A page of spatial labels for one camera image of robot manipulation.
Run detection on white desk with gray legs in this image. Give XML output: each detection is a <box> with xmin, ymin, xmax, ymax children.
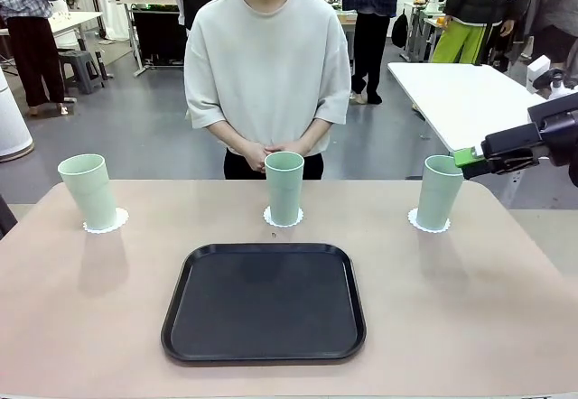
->
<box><xmin>401</xmin><ymin>0</ymin><xmax>448</xmax><ymax>64</ymax></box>

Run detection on desk with black panel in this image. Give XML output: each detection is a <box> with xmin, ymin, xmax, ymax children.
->
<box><xmin>115</xmin><ymin>0</ymin><xmax>189</xmax><ymax>79</ymax></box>

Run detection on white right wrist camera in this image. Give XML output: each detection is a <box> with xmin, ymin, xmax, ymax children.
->
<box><xmin>526</xmin><ymin>54</ymin><xmax>565</xmax><ymax>97</ymax></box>

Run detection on thin black pole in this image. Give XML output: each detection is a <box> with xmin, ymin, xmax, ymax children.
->
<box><xmin>471</xmin><ymin>19</ymin><xmax>494</xmax><ymax>67</ymax></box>

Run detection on person's right forearm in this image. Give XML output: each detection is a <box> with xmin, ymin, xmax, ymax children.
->
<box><xmin>209</xmin><ymin>118</ymin><xmax>252</xmax><ymax>154</ymax></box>

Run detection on large white table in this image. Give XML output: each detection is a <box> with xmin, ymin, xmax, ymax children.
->
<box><xmin>387</xmin><ymin>61</ymin><xmax>550</xmax><ymax>154</ymax></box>

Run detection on person's right hand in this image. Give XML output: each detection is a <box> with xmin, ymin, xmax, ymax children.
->
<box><xmin>241</xmin><ymin>140</ymin><xmax>272</xmax><ymax>174</ymax></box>

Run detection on person in blue plaid shirt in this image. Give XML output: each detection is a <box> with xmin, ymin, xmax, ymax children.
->
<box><xmin>0</xmin><ymin>0</ymin><xmax>68</xmax><ymax>116</ymax></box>

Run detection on black plastic serving tray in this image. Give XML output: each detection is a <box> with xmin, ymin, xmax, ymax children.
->
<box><xmin>160</xmin><ymin>242</ymin><xmax>368</xmax><ymax>367</ymax></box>

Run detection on gray plastic step stool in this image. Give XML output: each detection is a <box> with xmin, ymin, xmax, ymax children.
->
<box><xmin>57</xmin><ymin>50</ymin><xmax>107</xmax><ymax>96</ymax></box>

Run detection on light green plastic cup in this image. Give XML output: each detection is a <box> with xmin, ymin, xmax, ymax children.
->
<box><xmin>415</xmin><ymin>154</ymin><xmax>466</xmax><ymax>232</ymax></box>
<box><xmin>264</xmin><ymin>151</ymin><xmax>305</xmax><ymax>227</ymax></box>
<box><xmin>57</xmin><ymin>153</ymin><xmax>119</xmax><ymax>231</ymax></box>

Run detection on person's left hand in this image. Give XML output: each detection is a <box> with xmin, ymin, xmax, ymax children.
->
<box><xmin>264</xmin><ymin>140</ymin><xmax>303</xmax><ymax>156</ymax></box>

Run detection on person in beige sweater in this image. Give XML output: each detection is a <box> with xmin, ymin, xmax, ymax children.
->
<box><xmin>183</xmin><ymin>0</ymin><xmax>352</xmax><ymax>181</ymax></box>

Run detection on person in gray shirt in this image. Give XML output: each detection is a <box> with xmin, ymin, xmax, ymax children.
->
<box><xmin>532</xmin><ymin>0</ymin><xmax>578</xmax><ymax>64</ymax></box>

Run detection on small white work table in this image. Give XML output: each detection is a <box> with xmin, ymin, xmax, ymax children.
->
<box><xmin>44</xmin><ymin>10</ymin><xmax>106</xmax><ymax>52</ymax></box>

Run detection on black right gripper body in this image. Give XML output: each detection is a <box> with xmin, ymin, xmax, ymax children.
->
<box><xmin>485</xmin><ymin>93</ymin><xmax>578</xmax><ymax>168</ymax></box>

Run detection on person in navy checked shirt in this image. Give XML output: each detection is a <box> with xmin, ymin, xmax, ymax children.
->
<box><xmin>340</xmin><ymin>0</ymin><xmax>398</xmax><ymax>106</ymax></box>

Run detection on person's left forearm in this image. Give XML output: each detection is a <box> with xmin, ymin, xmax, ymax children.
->
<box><xmin>293</xmin><ymin>116</ymin><xmax>331</xmax><ymax>152</ymax></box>

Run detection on black hanging backpack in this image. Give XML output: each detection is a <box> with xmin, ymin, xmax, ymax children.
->
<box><xmin>390</xmin><ymin>9</ymin><xmax>410</xmax><ymax>50</ymax></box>

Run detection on white lace paper coaster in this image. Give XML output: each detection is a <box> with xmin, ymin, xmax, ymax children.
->
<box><xmin>82</xmin><ymin>208</ymin><xmax>130</xmax><ymax>236</ymax></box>
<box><xmin>407</xmin><ymin>208</ymin><xmax>452</xmax><ymax>235</ymax></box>
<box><xmin>263</xmin><ymin>206</ymin><xmax>304</xmax><ymax>228</ymax></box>

